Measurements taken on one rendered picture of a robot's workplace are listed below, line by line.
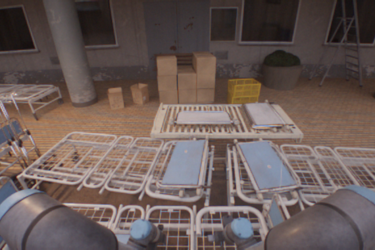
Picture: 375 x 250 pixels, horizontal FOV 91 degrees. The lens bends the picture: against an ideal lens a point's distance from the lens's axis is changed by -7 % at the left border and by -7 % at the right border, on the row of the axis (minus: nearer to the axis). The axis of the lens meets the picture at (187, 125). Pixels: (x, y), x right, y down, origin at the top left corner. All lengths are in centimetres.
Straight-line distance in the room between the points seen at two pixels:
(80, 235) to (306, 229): 43
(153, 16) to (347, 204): 634
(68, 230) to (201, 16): 626
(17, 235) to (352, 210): 65
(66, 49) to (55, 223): 470
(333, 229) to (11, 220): 61
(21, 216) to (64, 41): 464
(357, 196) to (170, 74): 389
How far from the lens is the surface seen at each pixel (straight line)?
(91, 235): 48
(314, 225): 47
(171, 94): 430
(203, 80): 429
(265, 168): 211
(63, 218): 48
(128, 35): 676
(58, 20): 501
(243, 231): 100
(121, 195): 264
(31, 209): 52
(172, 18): 645
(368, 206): 54
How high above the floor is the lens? 189
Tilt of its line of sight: 30 degrees down
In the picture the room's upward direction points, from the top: 1 degrees counter-clockwise
